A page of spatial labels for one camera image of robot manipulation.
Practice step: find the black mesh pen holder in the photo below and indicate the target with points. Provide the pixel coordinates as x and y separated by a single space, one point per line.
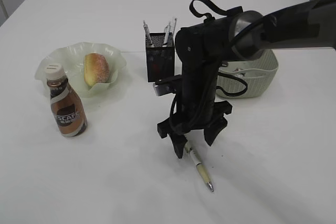
160 61

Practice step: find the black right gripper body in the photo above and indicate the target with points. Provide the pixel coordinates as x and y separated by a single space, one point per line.
194 106

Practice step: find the clear plastic ruler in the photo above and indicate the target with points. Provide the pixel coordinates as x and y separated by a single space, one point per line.
173 25

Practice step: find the pale green plastic basket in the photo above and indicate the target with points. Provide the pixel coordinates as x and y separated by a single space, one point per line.
259 75

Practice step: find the cream grip ballpoint pen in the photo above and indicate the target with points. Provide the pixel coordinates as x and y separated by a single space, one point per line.
201 169

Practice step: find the pale green wavy glass plate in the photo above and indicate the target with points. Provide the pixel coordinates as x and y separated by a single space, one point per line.
72 59

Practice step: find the blue grip ballpoint pen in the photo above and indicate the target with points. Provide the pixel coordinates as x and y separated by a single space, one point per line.
167 32

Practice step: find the sugared bread roll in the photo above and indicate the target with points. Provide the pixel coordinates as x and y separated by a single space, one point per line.
96 69

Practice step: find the grey grip ballpoint pen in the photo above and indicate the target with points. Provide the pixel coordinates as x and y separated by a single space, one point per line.
147 34

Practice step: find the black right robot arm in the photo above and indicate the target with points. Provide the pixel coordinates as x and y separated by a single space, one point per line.
232 35

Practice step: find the brown Nescafe coffee bottle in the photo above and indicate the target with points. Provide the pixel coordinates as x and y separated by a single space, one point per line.
65 104

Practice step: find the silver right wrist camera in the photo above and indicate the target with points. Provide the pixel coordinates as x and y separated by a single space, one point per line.
168 85

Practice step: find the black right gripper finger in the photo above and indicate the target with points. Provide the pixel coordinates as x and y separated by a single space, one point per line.
178 142
211 132

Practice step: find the white paper ball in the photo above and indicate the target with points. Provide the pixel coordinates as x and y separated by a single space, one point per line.
239 73

